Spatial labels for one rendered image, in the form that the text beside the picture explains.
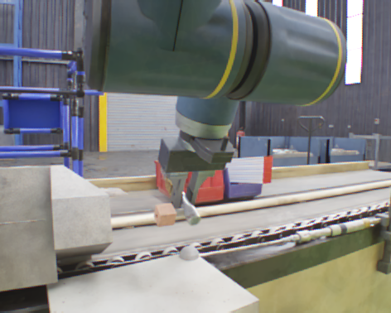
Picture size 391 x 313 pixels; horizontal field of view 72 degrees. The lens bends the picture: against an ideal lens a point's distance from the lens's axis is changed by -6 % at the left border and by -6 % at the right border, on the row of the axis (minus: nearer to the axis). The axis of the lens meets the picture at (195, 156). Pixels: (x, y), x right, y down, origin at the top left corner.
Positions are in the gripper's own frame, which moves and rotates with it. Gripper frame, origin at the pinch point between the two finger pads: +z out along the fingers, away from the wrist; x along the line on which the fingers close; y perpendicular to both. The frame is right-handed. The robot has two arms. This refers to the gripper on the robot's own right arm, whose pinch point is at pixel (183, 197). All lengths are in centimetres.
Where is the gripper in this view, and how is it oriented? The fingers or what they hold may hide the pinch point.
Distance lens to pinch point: 62.1
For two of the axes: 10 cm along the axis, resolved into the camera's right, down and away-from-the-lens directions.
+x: -8.9, 0.3, -4.6
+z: -2.2, 8.5, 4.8
